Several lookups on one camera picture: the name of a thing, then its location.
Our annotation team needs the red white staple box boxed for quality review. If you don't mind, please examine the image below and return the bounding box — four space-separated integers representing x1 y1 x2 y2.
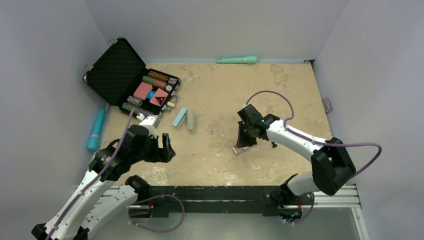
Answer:
231 146 251 155

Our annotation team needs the light blue stapler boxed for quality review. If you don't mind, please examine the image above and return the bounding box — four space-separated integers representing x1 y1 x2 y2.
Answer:
172 107 188 129

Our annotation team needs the green stapler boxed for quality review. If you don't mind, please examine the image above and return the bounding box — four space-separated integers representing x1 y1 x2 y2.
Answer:
186 109 195 133

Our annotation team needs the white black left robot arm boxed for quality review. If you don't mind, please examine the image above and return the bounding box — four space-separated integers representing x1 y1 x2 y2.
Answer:
31 125 176 240

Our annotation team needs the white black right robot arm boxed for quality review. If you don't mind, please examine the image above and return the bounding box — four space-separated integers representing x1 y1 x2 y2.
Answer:
234 104 357 204

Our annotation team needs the red triangle card deck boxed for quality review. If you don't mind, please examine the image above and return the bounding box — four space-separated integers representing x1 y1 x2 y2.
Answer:
149 88 169 107

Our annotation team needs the blue handheld massager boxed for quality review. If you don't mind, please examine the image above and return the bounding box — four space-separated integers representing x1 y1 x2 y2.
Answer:
86 108 106 152

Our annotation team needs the pink card deck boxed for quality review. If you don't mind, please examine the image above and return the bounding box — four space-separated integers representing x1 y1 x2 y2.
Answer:
133 82 153 100

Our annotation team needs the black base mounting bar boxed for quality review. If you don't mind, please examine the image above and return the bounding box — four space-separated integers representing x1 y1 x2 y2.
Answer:
129 185 313 220

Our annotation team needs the teal green handheld massager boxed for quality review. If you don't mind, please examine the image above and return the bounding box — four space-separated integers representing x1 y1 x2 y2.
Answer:
215 56 258 65

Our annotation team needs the black poker chip case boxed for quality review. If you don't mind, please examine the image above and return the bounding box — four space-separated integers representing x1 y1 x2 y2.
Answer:
83 36 181 115

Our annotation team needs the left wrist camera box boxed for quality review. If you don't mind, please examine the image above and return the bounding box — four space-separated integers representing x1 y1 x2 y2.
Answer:
136 113 162 137

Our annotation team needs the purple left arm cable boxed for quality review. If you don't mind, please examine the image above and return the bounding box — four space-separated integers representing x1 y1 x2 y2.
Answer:
43 107 143 240

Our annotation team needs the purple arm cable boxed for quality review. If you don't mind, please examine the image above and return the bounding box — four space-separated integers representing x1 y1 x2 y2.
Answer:
243 90 383 226
43 107 143 240

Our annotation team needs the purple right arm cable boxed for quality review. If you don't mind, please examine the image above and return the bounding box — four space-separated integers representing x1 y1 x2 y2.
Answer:
243 90 383 226

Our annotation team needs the aluminium frame rail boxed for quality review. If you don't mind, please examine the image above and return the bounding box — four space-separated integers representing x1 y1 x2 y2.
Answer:
80 183 361 240

